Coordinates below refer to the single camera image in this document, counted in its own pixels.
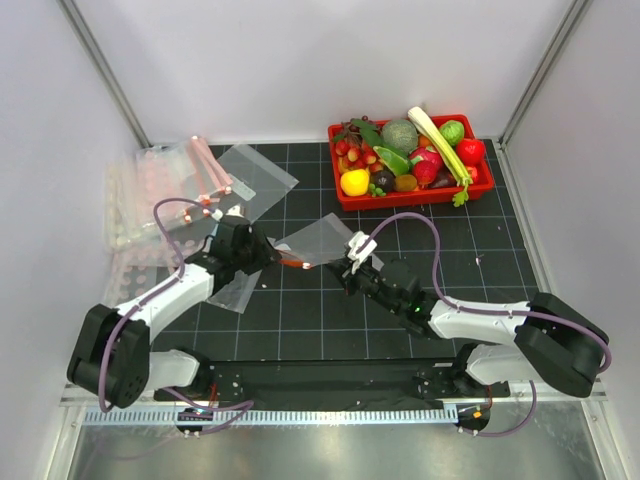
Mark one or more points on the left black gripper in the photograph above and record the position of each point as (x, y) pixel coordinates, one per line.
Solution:
(266, 254)

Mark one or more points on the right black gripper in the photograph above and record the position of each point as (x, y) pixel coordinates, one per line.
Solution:
(342, 268)

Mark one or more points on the orange-zipper clear zip bag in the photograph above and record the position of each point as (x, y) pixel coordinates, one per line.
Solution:
(319, 243)

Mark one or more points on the brown toy kiwi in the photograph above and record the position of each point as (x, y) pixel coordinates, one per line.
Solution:
(405, 183)

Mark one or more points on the dark purple toy mangosteen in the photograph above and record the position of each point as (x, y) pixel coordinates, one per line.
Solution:
(382, 182)

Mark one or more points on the yellow toy bell pepper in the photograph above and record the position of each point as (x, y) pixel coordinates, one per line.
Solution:
(355, 183)

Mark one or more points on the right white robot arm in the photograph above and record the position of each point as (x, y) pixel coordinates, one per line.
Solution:
(543, 339)

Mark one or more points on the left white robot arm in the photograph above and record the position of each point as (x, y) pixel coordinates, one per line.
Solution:
(113, 356)

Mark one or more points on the blue-zipper clear zip bag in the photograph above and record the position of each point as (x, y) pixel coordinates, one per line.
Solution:
(236, 295)

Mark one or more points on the clear zip bag on mat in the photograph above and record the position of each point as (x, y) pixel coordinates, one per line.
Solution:
(257, 183)

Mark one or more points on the red plastic food tray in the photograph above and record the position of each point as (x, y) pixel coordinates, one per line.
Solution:
(366, 133)

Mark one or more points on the pink-zipper zip bag stack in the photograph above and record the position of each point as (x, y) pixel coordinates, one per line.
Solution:
(172, 186)

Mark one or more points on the green toy pea pod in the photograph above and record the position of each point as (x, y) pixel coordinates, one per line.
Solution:
(395, 163)

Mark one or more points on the pink toy dragon fruit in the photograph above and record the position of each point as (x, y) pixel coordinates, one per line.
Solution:
(425, 165)

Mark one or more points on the toy celery stalk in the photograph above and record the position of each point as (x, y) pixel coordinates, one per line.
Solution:
(426, 126)

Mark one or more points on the toy cherry bunch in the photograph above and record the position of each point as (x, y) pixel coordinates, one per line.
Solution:
(352, 157)

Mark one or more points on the red toy strawberry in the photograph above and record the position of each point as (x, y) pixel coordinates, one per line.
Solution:
(473, 173)

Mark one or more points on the green toy melon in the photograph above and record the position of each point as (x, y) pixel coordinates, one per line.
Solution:
(401, 135)

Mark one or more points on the red toy tomato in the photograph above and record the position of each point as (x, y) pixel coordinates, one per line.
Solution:
(471, 152)

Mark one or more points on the green toy custard apple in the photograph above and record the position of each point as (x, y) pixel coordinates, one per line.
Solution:
(453, 132)

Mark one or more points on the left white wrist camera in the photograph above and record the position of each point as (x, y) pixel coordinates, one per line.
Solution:
(230, 212)

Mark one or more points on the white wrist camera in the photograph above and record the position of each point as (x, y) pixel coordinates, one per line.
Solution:
(359, 248)
(230, 212)

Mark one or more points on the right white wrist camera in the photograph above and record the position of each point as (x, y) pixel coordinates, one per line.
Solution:
(359, 248)

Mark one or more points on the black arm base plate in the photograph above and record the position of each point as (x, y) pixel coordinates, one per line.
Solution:
(321, 384)

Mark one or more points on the aluminium cable duct rail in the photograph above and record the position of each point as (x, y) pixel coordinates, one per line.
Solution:
(170, 411)

